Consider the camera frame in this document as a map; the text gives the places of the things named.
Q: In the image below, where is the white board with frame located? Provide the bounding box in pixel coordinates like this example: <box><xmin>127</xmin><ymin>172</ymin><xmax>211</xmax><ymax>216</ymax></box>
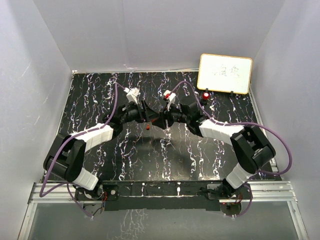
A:
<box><xmin>197</xmin><ymin>53</ymin><xmax>253</xmax><ymax>95</ymax></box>

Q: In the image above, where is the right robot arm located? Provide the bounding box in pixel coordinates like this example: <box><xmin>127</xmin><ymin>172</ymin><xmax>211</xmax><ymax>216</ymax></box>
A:
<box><xmin>152</xmin><ymin>103</ymin><xmax>276</xmax><ymax>199</ymax></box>

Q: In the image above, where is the aluminium frame rail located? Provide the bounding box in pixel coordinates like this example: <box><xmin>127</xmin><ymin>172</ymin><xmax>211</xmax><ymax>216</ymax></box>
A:
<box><xmin>18</xmin><ymin>180</ymin><xmax>308</xmax><ymax>240</ymax></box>

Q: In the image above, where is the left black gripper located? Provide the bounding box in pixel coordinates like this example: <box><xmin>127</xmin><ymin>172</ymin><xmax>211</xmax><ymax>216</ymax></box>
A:
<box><xmin>120</xmin><ymin>100</ymin><xmax>160</xmax><ymax>125</ymax></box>

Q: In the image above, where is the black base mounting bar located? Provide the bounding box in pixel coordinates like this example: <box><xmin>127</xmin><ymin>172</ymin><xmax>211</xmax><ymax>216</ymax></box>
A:
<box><xmin>102</xmin><ymin>180</ymin><xmax>222</xmax><ymax>211</ymax></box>

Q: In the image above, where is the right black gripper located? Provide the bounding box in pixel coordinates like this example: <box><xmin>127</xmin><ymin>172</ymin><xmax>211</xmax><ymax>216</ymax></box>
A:
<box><xmin>152</xmin><ymin>102</ymin><xmax>190</xmax><ymax>129</ymax></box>

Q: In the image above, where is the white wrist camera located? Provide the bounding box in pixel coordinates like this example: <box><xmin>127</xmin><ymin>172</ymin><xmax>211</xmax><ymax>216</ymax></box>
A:
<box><xmin>124</xmin><ymin>87</ymin><xmax>140</xmax><ymax>105</ymax></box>
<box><xmin>163</xmin><ymin>90</ymin><xmax>176</xmax><ymax>111</ymax></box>

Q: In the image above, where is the red emergency stop button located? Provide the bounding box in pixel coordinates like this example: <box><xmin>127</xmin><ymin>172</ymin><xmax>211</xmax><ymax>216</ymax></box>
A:
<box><xmin>200</xmin><ymin>92</ymin><xmax>210</xmax><ymax>106</ymax></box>

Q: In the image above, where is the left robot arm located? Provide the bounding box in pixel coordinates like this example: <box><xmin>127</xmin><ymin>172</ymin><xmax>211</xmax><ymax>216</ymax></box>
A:
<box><xmin>43</xmin><ymin>100</ymin><xmax>162</xmax><ymax>200</ymax></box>

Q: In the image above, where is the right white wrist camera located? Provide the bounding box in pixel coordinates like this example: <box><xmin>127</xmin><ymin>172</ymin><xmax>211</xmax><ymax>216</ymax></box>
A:
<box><xmin>163</xmin><ymin>90</ymin><xmax>176</xmax><ymax>111</ymax></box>

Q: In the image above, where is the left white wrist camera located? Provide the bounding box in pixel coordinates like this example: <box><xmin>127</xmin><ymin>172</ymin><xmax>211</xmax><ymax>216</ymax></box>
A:
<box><xmin>124</xmin><ymin>87</ymin><xmax>140</xmax><ymax>105</ymax></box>

